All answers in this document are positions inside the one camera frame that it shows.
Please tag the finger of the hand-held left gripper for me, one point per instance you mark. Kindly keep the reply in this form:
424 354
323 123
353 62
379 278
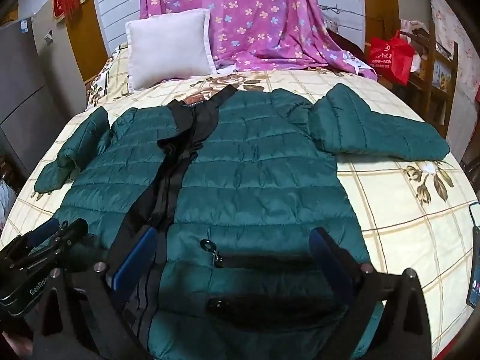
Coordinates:
45 229
69 234

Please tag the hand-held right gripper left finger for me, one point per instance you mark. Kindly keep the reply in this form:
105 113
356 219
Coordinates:
135 260

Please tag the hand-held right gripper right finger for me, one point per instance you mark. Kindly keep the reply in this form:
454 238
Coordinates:
324 257

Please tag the dark green puffer jacket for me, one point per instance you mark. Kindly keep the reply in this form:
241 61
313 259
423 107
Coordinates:
262 157

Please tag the bed with checkered floral sheet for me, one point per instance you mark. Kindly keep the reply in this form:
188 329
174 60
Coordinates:
393 213

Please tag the grey refrigerator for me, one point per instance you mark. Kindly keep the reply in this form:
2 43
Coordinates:
30 82

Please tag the black smartphone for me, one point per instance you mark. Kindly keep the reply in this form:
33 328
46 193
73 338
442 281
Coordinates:
475 270

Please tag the wooden shelf rack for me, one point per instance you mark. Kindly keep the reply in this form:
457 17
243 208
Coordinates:
431 82

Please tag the white square pillow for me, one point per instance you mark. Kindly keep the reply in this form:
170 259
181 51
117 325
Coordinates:
168 52

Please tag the red shopping bag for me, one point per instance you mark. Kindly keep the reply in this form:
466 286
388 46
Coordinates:
390 60

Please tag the purple floral blanket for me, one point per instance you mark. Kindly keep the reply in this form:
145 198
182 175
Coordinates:
262 18

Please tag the pale floral curtain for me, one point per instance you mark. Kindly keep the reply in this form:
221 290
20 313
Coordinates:
461 26

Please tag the brown wooden door frame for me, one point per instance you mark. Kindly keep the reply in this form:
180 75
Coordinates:
380 7

